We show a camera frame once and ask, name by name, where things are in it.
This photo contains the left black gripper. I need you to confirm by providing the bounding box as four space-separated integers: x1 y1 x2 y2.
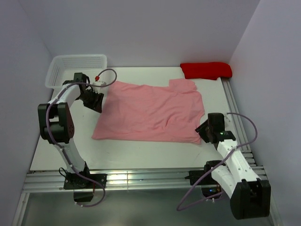
78 89 104 113

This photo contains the pink t shirt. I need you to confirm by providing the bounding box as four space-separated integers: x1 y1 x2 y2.
92 79 205 145

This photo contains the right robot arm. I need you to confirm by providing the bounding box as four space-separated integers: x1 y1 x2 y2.
195 113 271 219

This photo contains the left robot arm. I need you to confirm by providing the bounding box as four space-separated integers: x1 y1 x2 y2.
38 73 104 188

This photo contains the white plastic basket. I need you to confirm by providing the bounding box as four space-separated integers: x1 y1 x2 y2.
45 54 107 89

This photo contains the red folded t shirt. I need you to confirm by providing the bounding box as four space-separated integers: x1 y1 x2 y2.
180 62 232 80

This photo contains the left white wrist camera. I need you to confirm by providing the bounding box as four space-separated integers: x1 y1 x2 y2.
92 81 107 88

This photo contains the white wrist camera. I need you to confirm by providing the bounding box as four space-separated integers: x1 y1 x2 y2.
92 81 107 88
223 114 232 126

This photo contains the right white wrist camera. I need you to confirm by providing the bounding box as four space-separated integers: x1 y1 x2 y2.
223 114 232 126

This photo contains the aluminium right side rail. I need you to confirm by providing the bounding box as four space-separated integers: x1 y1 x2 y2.
222 78 256 165

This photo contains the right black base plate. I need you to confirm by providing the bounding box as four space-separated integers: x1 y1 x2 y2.
185 170 213 186

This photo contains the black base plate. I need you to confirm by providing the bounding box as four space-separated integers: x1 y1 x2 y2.
185 170 213 186
63 174 107 190

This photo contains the aluminium front rail frame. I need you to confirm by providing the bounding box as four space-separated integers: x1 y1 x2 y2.
11 164 280 226

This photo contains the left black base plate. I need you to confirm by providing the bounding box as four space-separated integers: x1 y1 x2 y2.
63 174 107 190

